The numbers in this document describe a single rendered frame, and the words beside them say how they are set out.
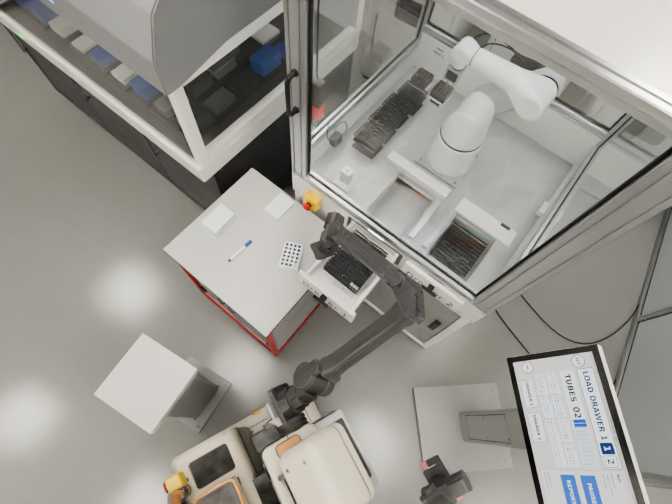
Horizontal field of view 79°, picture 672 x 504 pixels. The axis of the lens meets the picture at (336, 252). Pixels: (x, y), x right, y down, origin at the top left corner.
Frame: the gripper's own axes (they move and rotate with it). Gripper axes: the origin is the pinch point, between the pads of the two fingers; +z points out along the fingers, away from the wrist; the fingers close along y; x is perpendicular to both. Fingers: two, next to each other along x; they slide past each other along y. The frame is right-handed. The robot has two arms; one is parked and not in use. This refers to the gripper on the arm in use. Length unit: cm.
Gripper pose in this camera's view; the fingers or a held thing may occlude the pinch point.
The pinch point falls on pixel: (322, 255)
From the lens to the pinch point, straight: 164.3
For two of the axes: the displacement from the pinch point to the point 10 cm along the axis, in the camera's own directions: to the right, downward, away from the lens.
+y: -9.0, 3.3, -2.7
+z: -1.4, 3.8, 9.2
